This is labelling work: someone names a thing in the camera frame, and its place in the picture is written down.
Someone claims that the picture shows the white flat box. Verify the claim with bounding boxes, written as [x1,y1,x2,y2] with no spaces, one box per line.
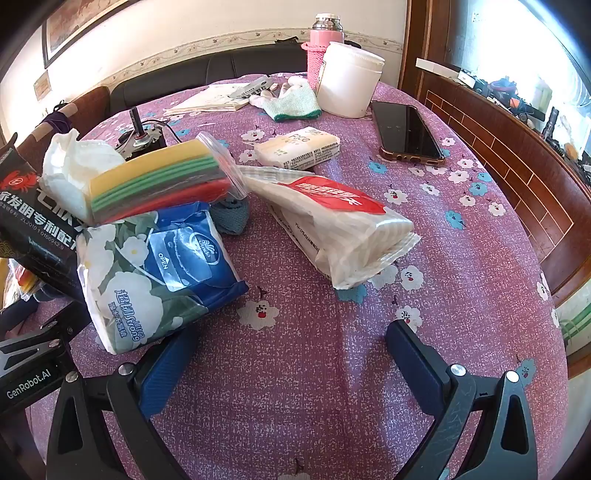
[416,58,462,77]
[164,83,252,116]

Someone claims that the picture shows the small grey packet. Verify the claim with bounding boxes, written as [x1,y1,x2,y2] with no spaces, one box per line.
[229,76,278,100]

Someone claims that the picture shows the white glove with green cuff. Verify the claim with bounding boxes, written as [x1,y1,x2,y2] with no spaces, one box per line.
[249,80,322,122]

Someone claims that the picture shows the wooden sideboard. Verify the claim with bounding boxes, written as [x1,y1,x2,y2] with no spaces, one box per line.
[416,69,591,296]

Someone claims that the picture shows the black cable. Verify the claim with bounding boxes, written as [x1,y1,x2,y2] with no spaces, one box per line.
[157,120,191,143]

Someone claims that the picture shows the black smartphone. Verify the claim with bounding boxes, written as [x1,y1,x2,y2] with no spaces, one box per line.
[370,100,446,166]

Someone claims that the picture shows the multicoloured sponge cloth pack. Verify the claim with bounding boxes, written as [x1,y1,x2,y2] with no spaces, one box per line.
[88,131,250,227]

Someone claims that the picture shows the black leather sofa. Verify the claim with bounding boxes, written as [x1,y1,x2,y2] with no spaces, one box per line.
[110,39,319,114]

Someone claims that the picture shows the white soft cloth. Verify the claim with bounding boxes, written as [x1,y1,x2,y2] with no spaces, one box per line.
[41,129,126,222]

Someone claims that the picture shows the brown upholstered sofa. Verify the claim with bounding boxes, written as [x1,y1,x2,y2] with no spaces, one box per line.
[69,85,112,134]

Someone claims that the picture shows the blue floral wet wipes packet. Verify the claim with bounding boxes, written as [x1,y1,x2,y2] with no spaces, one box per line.
[76,200,250,356]

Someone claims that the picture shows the teal knit cloth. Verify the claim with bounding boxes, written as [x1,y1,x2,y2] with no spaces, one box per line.
[210,196,250,236]

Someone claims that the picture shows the red and white tissue packet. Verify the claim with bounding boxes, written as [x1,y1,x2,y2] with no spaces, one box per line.
[238,166,422,291]

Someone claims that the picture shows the black printed packet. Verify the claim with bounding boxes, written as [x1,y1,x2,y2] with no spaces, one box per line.
[0,134,90,303]

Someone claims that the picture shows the purple floral tablecloth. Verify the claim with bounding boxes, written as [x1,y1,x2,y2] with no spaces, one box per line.
[28,71,570,480]

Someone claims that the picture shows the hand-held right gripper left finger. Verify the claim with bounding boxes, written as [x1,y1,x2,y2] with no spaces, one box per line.
[45,325,201,480]

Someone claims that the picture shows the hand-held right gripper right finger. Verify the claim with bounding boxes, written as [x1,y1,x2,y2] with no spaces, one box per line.
[385,319,548,480]

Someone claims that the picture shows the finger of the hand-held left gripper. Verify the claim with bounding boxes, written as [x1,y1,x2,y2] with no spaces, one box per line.
[28,302,93,343]

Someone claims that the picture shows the pink thermos bottle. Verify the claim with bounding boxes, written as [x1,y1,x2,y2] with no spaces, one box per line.
[301,13,343,90]

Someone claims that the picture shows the purple cloth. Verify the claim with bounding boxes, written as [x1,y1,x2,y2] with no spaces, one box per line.
[41,108,77,134]

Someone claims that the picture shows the clutter of small tools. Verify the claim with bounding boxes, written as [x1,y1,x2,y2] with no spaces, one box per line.
[457,69,591,171]

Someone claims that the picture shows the framed wall picture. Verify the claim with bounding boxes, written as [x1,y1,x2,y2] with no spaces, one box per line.
[41,0,139,70]

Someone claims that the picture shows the white mug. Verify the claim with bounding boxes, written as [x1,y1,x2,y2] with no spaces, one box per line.
[315,41,386,119]

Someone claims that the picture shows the small white tissue packet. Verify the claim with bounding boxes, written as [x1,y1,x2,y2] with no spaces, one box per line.
[254,127,341,174]

